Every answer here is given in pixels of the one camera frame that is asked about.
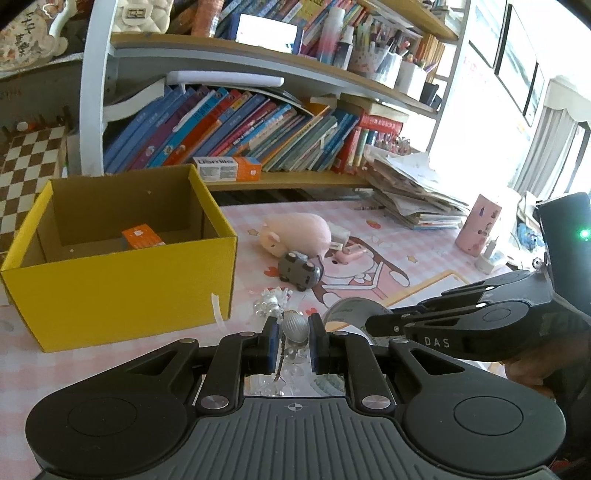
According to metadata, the pearl crystal hair ornament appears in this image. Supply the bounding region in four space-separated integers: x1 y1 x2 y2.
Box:
252 286 311 398

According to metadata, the white flat lamp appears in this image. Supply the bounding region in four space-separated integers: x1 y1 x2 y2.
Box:
166 70 284 88

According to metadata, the decorative cartoon plaque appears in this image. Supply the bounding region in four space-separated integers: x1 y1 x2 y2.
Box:
0 0 77 70

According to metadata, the pink plush pig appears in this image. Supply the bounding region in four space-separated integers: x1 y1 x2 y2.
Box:
259 213 332 257

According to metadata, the white orange toothpaste box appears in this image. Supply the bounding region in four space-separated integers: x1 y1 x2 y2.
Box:
121 224 166 250
193 156 262 182

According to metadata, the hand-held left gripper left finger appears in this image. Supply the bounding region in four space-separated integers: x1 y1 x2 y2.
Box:
122 316 282 414

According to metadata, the row of colourful books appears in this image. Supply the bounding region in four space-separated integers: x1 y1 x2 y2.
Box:
104 85 407 176

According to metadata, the person's right hand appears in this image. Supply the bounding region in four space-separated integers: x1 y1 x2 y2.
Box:
503 353 561 402

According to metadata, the pink blue gradient bottle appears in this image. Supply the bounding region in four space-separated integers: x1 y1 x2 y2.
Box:
316 7 347 65

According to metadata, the cream quilted handbag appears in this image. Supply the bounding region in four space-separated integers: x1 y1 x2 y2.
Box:
111 0 175 34

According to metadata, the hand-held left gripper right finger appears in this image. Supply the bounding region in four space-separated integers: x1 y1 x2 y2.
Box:
308 314 469 414

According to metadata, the white bottle black label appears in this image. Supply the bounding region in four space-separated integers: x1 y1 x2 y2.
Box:
331 25 355 70

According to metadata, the brown white chessboard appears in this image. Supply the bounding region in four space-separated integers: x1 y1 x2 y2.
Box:
0 124 70 252

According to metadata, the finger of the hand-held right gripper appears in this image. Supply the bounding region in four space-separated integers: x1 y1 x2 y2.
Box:
367 301 483 341
417 270 550 313

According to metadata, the white pen holder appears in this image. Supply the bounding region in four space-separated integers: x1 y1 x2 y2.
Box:
397 60 428 95

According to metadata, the white curtain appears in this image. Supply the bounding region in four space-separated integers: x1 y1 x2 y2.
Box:
512 76 591 199

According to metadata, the messy stack of papers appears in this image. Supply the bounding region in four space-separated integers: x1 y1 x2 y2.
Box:
365 148 469 230

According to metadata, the small white bottle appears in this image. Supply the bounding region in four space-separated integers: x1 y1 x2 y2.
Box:
475 237 506 273

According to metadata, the white bookshelf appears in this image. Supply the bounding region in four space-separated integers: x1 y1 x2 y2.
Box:
78 0 467 190

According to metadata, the small pink plastic item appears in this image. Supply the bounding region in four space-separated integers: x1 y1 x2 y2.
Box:
333 244 368 267

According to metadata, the red thick dictionary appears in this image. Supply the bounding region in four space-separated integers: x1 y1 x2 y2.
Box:
360 113 407 134

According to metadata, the pink checked table mat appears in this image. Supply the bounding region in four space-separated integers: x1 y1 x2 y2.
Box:
0 198 548 407

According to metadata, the pink printed cup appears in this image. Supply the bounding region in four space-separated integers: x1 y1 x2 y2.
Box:
455 194 502 257

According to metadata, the yellow cardboard box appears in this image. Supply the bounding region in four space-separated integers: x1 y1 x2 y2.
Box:
0 164 238 354

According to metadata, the clear pen cup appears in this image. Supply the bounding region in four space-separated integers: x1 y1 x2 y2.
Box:
348 28 402 88

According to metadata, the lit screen tablet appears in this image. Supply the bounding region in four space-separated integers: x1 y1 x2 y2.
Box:
235 13 303 54

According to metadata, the grey toy car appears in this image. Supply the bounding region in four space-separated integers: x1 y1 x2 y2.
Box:
278 251 324 292

